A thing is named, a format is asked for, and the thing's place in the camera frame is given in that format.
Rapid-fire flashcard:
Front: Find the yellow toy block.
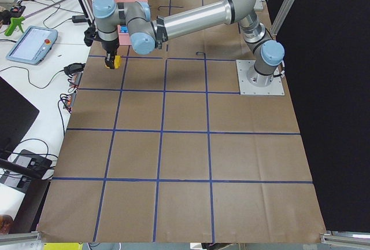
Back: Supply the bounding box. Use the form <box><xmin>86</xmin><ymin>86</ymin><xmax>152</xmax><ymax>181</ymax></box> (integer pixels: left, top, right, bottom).
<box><xmin>114</xmin><ymin>56</ymin><xmax>121</xmax><ymax>69</ymax></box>

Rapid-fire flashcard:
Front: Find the reacher grabber tool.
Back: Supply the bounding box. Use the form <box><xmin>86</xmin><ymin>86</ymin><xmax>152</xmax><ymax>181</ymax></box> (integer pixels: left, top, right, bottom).
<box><xmin>4</xmin><ymin>0</ymin><xmax>67</xmax><ymax>36</ymax></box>

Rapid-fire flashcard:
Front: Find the black power adapter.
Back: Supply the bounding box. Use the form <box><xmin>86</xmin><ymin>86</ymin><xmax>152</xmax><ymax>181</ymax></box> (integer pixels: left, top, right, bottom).
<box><xmin>71</xmin><ymin>15</ymin><xmax>87</xmax><ymax>24</ymax></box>

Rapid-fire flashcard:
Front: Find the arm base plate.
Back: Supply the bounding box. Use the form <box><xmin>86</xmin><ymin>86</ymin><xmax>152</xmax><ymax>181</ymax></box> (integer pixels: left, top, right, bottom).
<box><xmin>236</xmin><ymin>60</ymin><xmax>285</xmax><ymax>96</ymax></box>

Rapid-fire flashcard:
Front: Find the teach pendant tablet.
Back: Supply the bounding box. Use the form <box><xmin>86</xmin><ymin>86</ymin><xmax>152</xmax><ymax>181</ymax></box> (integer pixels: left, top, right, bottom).
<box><xmin>6</xmin><ymin>26</ymin><xmax>58</xmax><ymax>65</ymax></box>

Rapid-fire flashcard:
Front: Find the pink plastic box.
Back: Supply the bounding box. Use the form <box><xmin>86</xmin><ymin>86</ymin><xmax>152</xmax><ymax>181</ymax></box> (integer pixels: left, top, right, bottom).
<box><xmin>114</xmin><ymin>0</ymin><xmax>151</xmax><ymax>46</ymax></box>

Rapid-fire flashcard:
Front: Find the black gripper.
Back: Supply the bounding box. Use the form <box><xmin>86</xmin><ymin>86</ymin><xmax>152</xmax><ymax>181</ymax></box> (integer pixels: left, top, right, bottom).
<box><xmin>102</xmin><ymin>40</ymin><xmax>119</xmax><ymax>69</ymax></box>

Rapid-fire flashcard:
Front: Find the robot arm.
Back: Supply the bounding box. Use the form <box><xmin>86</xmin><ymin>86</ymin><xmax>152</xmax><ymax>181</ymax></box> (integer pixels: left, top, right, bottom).
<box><xmin>92</xmin><ymin>0</ymin><xmax>285</xmax><ymax>87</ymax></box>

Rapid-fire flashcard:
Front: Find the blue toy block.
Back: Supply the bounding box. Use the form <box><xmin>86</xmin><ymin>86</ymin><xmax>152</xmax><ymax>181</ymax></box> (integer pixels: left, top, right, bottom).
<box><xmin>120</xmin><ymin>25</ymin><xmax>128</xmax><ymax>34</ymax></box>

